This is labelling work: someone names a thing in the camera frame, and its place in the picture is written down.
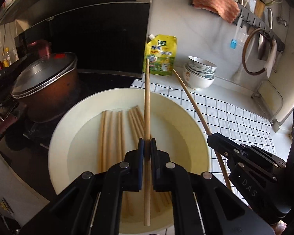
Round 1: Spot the person's right hand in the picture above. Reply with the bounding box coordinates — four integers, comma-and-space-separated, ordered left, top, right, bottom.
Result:
271, 220, 287, 235

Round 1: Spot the white black-checked cloth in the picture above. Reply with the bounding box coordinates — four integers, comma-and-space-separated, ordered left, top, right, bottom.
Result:
129, 79, 277, 209

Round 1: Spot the large white round basin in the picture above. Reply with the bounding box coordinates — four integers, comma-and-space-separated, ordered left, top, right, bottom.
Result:
47, 88, 212, 235

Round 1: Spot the metal dish rack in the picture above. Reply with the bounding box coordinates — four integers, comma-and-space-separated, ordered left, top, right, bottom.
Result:
251, 80, 284, 122

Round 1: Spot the white ceramic bowl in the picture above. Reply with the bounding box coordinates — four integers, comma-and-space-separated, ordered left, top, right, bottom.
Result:
183, 63, 214, 90

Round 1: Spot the blue patterned bowl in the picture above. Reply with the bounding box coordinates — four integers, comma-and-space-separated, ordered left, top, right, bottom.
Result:
187, 56, 217, 74
186, 64, 214, 79

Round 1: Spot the white hanging towel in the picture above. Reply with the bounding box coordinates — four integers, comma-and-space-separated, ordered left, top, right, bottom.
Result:
264, 39, 277, 78

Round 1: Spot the yellow seasoning pouch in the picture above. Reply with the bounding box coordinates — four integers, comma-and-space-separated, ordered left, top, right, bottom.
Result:
143, 34, 177, 76

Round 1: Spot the brown round hoop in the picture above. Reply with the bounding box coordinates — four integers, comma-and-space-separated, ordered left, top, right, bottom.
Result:
242, 28, 275, 76

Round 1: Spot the brown cooking pot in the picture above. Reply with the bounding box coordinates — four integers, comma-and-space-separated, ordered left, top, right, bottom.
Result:
17, 68, 80, 123

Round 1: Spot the blue silicone brush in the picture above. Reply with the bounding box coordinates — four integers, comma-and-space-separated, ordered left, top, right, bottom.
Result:
230, 18, 241, 49

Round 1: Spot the glass pot lid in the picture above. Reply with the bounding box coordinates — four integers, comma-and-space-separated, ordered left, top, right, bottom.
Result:
11, 52, 77, 99

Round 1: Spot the pink dish cloth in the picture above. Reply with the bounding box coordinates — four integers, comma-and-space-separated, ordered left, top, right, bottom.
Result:
193, 0, 240, 23

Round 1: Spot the dark pan with handle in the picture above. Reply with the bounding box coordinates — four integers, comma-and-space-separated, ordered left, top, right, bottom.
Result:
0, 103, 27, 141

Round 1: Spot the black wall hook rail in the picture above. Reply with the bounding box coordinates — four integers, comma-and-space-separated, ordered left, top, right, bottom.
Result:
189, 0, 285, 53

